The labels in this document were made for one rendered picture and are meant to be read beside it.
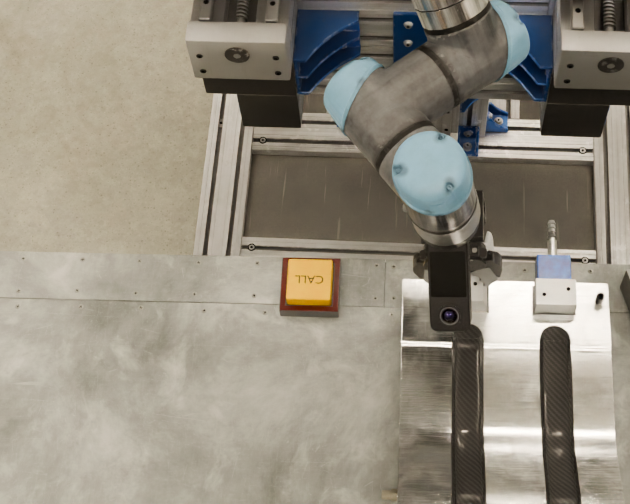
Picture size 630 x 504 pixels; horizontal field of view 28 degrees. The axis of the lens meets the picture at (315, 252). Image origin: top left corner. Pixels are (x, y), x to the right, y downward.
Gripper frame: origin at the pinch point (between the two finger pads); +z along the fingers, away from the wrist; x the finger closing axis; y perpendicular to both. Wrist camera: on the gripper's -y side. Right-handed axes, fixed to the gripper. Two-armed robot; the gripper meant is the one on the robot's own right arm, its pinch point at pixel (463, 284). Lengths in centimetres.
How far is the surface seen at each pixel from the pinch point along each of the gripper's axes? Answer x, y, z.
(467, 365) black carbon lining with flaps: 0.0, -9.2, 4.6
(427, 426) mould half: 4.7, -17.2, 2.6
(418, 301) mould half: 6.1, -0.9, 4.0
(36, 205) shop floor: 100, 46, 88
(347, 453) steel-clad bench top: 15.8, -19.5, 9.2
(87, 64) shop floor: 94, 82, 94
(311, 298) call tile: 20.9, 0.8, 7.6
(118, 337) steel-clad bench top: 47.2, -4.2, 6.9
